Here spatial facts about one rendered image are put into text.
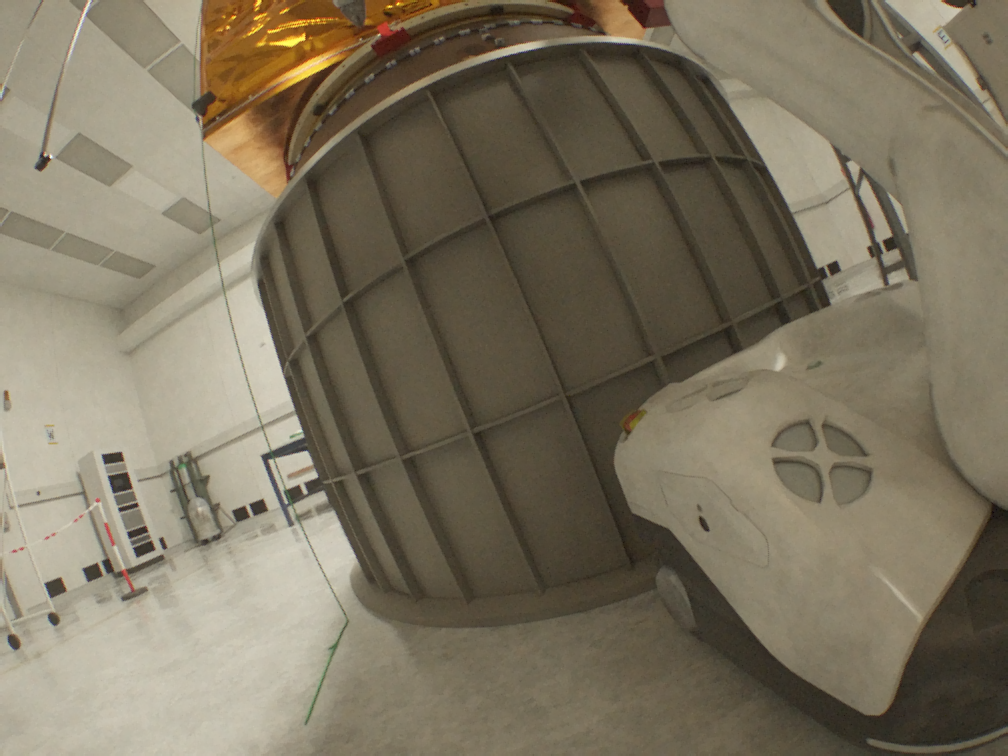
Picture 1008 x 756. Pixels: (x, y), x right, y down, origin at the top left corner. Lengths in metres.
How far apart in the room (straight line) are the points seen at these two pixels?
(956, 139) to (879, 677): 0.34
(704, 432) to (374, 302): 0.77
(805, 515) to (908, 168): 0.25
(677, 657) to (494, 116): 1.06
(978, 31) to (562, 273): 3.40
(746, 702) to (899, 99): 0.59
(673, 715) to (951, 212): 0.57
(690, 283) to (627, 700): 0.75
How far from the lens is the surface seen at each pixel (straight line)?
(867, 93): 0.36
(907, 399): 0.49
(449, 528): 0.99
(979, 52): 3.68
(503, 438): 0.85
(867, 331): 0.69
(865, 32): 0.55
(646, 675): 0.67
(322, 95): 1.71
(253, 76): 1.86
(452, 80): 1.06
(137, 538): 7.88
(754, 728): 0.55
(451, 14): 1.62
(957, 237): 0.34
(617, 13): 2.11
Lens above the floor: 0.44
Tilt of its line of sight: 2 degrees up
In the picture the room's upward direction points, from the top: 22 degrees counter-clockwise
